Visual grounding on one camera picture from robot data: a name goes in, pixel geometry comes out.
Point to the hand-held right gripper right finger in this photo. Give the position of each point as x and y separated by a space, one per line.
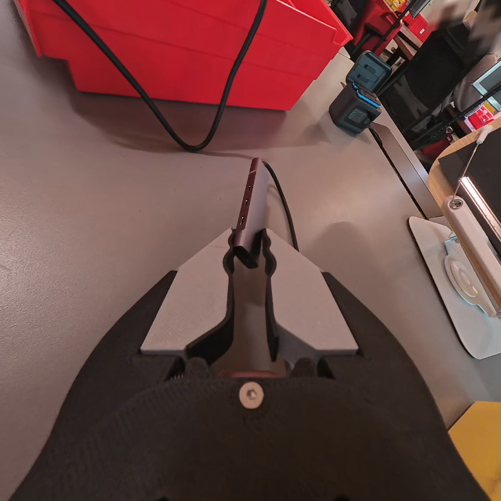
309 309

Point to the dark flat desk panel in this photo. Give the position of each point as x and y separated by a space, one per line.
407 172

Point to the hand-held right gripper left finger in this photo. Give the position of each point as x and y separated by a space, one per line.
191 309

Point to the small red bin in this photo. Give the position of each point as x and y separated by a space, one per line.
479 117

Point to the grey usb hub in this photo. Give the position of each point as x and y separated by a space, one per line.
254 203

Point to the silver monitor stand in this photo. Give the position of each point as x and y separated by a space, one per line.
430 250

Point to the dark battery charger case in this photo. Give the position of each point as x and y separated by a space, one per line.
354 113

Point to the yellow plastic bin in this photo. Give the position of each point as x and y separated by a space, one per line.
481 442

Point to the black computer monitor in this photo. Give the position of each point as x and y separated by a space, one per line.
481 168

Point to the red plastic bin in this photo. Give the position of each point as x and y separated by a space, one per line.
195 58

